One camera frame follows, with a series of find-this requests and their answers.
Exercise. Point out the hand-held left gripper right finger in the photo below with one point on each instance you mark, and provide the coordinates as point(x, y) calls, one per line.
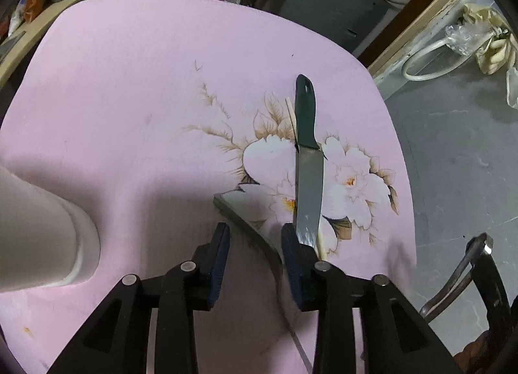
point(292, 273)

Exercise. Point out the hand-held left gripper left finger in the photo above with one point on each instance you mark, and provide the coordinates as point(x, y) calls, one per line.
point(218, 267)

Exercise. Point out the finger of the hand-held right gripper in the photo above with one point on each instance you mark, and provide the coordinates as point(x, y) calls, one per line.
point(491, 289)

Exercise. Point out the wooden chopstick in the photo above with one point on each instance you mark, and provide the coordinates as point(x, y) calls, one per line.
point(290, 112)

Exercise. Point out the white cup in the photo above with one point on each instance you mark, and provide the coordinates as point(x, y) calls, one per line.
point(40, 236)

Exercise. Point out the person's right hand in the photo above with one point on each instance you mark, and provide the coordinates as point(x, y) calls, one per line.
point(477, 353)

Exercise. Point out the pink floral tablecloth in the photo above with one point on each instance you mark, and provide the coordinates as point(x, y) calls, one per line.
point(121, 115)

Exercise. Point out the crumpled clear plastic bag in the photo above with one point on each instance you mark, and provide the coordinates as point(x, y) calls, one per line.
point(467, 38)

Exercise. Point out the grey cabinet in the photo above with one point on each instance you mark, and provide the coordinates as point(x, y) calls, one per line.
point(323, 6)

